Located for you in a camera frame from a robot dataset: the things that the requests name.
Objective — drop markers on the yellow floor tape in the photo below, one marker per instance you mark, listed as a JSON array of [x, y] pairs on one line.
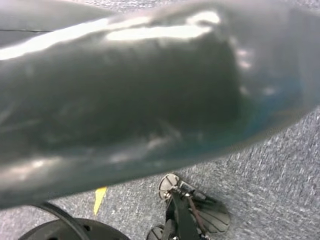
[[100, 198]]

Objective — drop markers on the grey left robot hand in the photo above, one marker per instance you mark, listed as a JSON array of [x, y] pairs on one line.
[[37, 16]]

